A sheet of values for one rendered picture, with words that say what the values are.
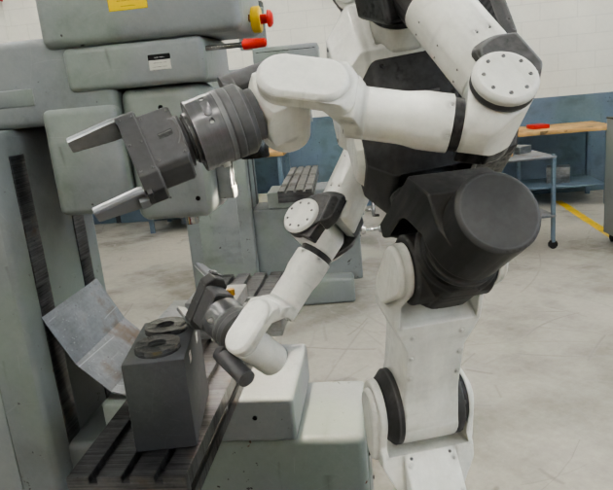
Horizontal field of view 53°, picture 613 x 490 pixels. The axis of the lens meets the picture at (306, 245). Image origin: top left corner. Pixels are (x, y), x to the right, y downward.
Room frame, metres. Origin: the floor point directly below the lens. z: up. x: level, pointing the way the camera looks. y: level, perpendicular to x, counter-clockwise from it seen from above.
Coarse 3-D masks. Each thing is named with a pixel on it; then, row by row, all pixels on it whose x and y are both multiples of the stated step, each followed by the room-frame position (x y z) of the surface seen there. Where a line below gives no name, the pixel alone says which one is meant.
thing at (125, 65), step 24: (96, 48) 1.48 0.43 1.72; (120, 48) 1.47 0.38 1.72; (144, 48) 1.46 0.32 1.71; (168, 48) 1.45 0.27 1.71; (192, 48) 1.44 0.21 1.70; (72, 72) 1.48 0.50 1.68; (96, 72) 1.47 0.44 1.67; (120, 72) 1.47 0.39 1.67; (144, 72) 1.46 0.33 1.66; (168, 72) 1.45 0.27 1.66; (192, 72) 1.44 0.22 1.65; (216, 72) 1.53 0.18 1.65
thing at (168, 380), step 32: (160, 320) 1.26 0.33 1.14; (128, 352) 1.13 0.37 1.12; (160, 352) 1.09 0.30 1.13; (192, 352) 1.16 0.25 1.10; (128, 384) 1.07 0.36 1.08; (160, 384) 1.07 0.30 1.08; (192, 384) 1.11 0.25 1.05; (160, 416) 1.07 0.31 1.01; (192, 416) 1.07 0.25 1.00; (160, 448) 1.07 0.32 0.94
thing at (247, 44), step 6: (240, 42) 1.45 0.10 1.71; (246, 42) 1.44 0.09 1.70; (252, 42) 1.44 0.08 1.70; (258, 42) 1.43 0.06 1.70; (264, 42) 1.43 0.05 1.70; (210, 48) 1.45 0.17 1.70; (216, 48) 1.45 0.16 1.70; (222, 48) 1.45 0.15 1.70; (228, 48) 1.45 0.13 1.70; (234, 48) 1.45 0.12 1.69; (246, 48) 1.44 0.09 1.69; (252, 48) 1.44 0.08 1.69
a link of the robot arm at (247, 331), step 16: (256, 304) 1.06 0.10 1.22; (272, 304) 1.06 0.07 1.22; (288, 304) 1.07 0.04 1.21; (240, 320) 1.06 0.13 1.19; (256, 320) 1.04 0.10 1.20; (272, 320) 1.04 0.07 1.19; (288, 320) 1.10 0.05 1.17; (240, 336) 1.03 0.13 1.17; (256, 336) 1.02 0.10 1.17; (240, 352) 1.01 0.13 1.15
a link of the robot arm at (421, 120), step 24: (384, 96) 0.75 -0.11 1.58; (408, 96) 0.75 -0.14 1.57; (432, 96) 0.74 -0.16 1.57; (384, 120) 0.74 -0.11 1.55; (408, 120) 0.74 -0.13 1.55; (432, 120) 0.73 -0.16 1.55; (456, 120) 0.73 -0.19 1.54; (480, 120) 0.72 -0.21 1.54; (504, 120) 0.72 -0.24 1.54; (408, 144) 0.75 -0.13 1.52; (432, 144) 0.74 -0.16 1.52; (456, 144) 0.74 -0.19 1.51; (480, 144) 0.74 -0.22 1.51; (504, 144) 0.77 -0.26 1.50
